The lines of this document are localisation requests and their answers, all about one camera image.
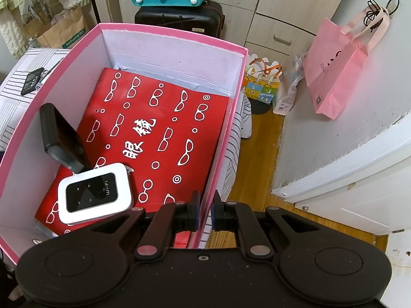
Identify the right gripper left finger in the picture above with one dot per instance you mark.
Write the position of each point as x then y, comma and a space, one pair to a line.
171, 219

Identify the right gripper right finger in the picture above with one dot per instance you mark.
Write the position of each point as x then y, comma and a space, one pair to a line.
240, 219

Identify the white WiFi router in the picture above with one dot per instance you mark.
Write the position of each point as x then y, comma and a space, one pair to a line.
94, 194

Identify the pink storage box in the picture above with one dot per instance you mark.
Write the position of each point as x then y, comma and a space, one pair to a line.
189, 60

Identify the black power bank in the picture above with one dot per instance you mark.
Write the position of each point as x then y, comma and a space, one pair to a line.
61, 141

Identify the white door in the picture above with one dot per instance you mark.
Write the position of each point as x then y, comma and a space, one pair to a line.
368, 189

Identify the colourful cartoon gift bag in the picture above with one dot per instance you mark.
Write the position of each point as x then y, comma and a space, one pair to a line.
261, 78

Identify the pink paper shopping bag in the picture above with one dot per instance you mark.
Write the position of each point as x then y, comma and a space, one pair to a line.
336, 58

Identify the black suitcase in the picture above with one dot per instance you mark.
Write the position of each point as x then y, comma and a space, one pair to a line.
206, 19

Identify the grey three-door wardrobe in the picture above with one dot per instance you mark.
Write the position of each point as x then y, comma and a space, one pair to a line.
275, 29

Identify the brown paper bag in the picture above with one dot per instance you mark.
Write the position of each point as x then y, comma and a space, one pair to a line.
63, 32

